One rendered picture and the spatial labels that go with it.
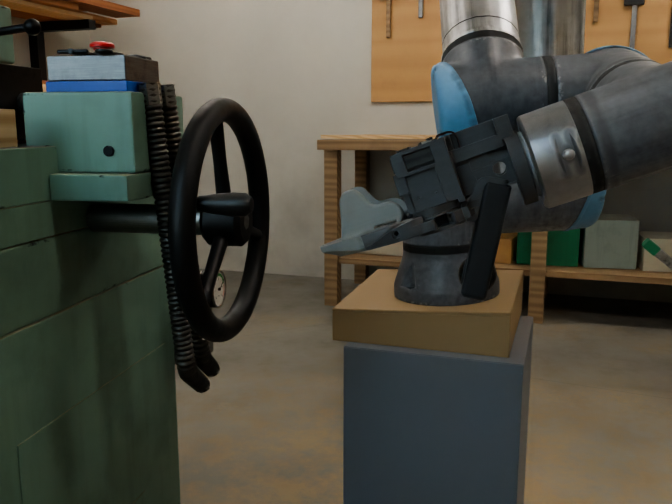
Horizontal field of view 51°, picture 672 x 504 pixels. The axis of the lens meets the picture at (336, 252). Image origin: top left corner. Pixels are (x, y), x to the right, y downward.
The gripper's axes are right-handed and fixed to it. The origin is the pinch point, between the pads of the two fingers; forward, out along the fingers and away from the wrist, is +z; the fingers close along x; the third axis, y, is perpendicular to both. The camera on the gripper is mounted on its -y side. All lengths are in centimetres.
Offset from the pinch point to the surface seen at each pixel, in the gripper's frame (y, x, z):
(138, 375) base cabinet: -10.0, -20.6, 38.8
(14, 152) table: 20.6, 2.7, 27.8
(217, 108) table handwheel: 18.5, -6.8, 8.8
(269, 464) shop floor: -61, -105, 64
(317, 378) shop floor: -60, -172, 66
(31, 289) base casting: 6.8, 1.7, 32.9
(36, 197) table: 15.9, -0.4, 29.5
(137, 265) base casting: 4.8, -22.5, 33.6
